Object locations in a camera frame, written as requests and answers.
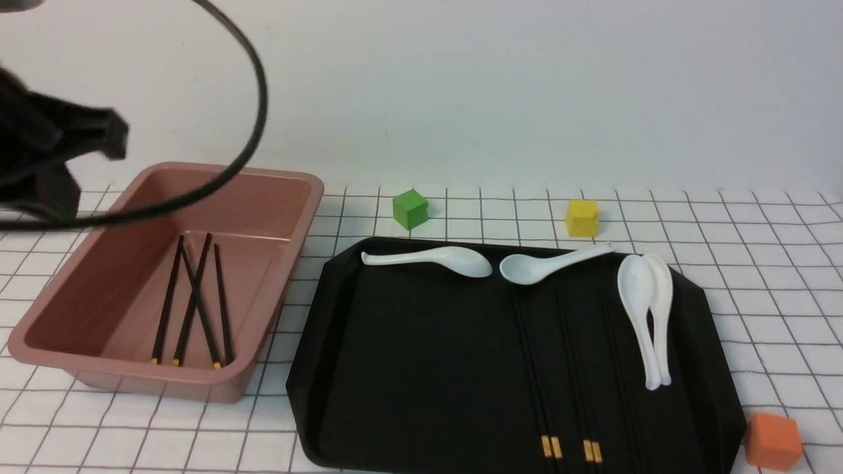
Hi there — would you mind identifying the orange cube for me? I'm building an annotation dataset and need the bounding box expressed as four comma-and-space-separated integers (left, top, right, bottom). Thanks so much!
746, 411, 803, 472

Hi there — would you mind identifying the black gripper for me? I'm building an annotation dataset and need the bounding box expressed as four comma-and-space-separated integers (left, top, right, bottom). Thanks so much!
1, 68, 129, 221

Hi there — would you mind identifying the black chopstick tray centre left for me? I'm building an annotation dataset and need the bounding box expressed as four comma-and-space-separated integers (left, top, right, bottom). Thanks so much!
511, 289, 558, 473

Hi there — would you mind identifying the black chopstick tray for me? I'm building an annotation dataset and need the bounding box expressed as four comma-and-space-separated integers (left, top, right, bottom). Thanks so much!
561, 292, 603, 473
553, 288, 599, 473
518, 289, 565, 473
511, 289, 558, 473

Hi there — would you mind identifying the white spoon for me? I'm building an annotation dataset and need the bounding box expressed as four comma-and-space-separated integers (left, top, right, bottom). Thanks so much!
498, 242, 614, 286
617, 255, 661, 391
642, 254, 674, 385
360, 246, 493, 278

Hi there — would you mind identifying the black chopstick tray centre right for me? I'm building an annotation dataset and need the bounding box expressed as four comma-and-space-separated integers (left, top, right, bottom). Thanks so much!
518, 289, 565, 473

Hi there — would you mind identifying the black chopstick tray right outer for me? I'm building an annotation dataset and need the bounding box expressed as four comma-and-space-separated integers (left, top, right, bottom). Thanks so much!
561, 292, 603, 473

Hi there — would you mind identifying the pink plastic bin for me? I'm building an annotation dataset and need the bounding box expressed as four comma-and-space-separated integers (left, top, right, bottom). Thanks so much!
8, 169, 324, 403

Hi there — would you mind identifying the white spoon right inner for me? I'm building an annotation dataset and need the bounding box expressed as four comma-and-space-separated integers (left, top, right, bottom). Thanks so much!
617, 255, 661, 391

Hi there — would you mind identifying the black plastic tray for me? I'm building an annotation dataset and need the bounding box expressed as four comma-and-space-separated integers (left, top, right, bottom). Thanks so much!
286, 237, 747, 473

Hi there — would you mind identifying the black chopstick tray right inner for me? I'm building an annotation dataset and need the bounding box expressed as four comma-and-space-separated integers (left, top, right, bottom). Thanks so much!
553, 288, 599, 473

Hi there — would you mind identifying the yellow cube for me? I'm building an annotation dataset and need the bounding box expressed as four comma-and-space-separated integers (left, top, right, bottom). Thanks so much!
565, 200, 599, 239

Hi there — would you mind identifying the green cube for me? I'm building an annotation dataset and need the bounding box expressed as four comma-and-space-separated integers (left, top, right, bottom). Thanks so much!
392, 189, 429, 231

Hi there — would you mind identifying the white spoon far left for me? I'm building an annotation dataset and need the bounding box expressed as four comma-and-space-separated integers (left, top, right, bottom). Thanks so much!
360, 246, 493, 278

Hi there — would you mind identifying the black chopstick in bin left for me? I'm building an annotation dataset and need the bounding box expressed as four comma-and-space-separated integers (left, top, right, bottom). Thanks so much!
150, 235, 184, 365

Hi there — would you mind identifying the black chopstick in bin right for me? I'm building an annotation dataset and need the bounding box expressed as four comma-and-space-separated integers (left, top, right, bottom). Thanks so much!
173, 233, 219, 368

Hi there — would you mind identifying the black chopstick gold band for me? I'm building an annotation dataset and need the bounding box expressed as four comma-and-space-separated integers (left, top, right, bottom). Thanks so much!
213, 243, 234, 366
173, 246, 222, 370

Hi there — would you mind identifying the black chopstick in bin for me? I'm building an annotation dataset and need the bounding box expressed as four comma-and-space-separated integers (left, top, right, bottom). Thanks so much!
173, 233, 219, 368
150, 235, 184, 365

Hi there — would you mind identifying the black cable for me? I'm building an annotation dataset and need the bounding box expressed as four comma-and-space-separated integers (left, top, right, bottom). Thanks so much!
0, 0, 269, 232

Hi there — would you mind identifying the white spoon centre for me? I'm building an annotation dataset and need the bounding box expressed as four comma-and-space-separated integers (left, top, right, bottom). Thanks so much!
498, 242, 614, 286

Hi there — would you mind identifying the white spoon right outer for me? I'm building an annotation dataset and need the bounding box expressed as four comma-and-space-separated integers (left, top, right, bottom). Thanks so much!
642, 254, 674, 385

